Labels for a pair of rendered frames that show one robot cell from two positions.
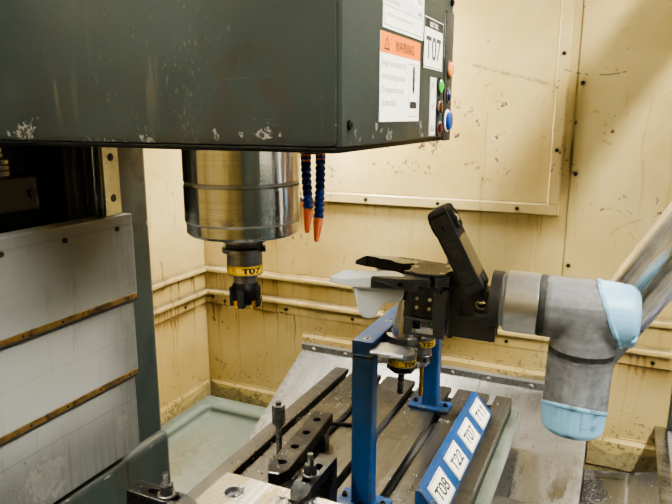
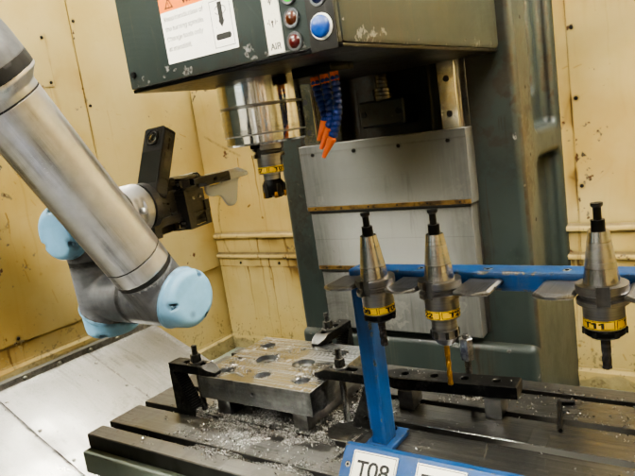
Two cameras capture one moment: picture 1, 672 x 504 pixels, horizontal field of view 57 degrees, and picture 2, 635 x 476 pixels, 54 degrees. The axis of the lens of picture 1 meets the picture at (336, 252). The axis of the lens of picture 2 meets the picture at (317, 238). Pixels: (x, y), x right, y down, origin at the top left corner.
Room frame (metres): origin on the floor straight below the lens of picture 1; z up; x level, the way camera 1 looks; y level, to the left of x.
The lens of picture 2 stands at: (1.17, -1.07, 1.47)
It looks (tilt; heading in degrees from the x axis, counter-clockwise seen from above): 10 degrees down; 101
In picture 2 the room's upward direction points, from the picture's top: 8 degrees counter-clockwise
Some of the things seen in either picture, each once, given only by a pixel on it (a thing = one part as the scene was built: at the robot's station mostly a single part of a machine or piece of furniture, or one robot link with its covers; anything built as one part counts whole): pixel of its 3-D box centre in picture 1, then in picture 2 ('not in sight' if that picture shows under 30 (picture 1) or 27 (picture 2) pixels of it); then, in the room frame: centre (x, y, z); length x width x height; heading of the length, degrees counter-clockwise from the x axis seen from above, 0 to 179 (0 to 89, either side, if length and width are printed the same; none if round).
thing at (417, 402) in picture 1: (432, 350); not in sight; (1.44, -0.24, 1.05); 0.10 x 0.05 x 0.30; 65
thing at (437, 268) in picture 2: not in sight; (437, 256); (1.16, -0.17, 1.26); 0.04 x 0.04 x 0.07
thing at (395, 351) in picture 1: (394, 351); (345, 283); (1.01, -0.10, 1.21); 0.07 x 0.05 x 0.01; 65
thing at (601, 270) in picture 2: not in sight; (599, 256); (1.36, -0.26, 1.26); 0.04 x 0.04 x 0.07
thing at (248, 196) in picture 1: (242, 189); (262, 111); (0.86, 0.13, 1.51); 0.16 x 0.16 x 0.12
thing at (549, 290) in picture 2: not in sight; (557, 291); (1.31, -0.24, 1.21); 0.07 x 0.05 x 0.01; 65
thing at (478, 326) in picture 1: (452, 299); (168, 204); (0.76, -0.15, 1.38); 0.12 x 0.08 x 0.09; 70
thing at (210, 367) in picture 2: not in sight; (197, 378); (0.63, 0.13, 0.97); 0.13 x 0.03 x 0.15; 155
